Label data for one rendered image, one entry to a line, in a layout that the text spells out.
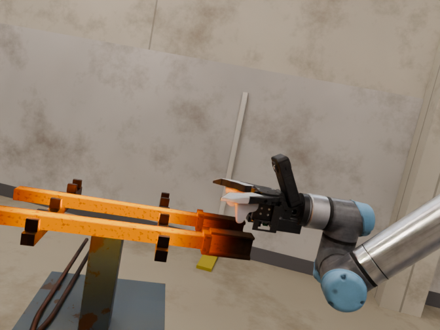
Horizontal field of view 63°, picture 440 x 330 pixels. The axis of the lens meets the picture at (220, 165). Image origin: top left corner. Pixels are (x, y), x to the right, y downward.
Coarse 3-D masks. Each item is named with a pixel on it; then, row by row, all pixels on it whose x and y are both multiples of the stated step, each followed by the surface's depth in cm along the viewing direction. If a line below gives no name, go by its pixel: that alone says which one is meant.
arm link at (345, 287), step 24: (408, 216) 65; (432, 216) 61; (384, 240) 64; (408, 240) 62; (432, 240) 61; (336, 264) 68; (360, 264) 64; (384, 264) 63; (408, 264) 63; (336, 288) 63; (360, 288) 62
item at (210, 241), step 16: (0, 208) 58; (16, 208) 59; (0, 224) 57; (16, 224) 57; (48, 224) 58; (64, 224) 59; (80, 224) 59; (96, 224) 59; (112, 224) 61; (128, 224) 62; (144, 224) 64; (144, 240) 61; (176, 240) 62; (192, 240) 63; (208, 240) 62; (224, 240) 64; (240, 240) 65; (224, 256) 64; (240, 256) 65
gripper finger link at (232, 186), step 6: (216, 180) 82; (222, 180) 81; (228, 180) 81; (234, 180) 82; (228, 186) 81; (234, 186) 80; (240, 186) 79; (246, 186) 79; (252, 186) 80; (234, 192) 81; (228, 204) 82; (234, 204) 81
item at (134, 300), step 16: (48, 288) 86; (64, 288) 87; (80, 288) 88; (128, 288) 93; (144, 288) 94; (160, 288) 96; (32, 304) 78; (48, 304) 80; (64, 304) 81; (80, 304) 82; (128, 304) 86; (144, 304) 87; (160, 304) 88; (32, 320) 74; (64, 320) 75; (112, 320) 79; (128, 320) 80; (144, 320) 81; (160, 320) 82
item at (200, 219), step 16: (16, 192) 69; (32, 192) 69; (48, 192) 70; (64, 192) 72; (80, 208) 71; (96, 208) 71; (112, 208) 71; (128, 208) 72; (144, 208) 72; (160, 208) 74; (192, 224) 74; (208, 224) 75; (224, 224) 76; (240, 224) 75
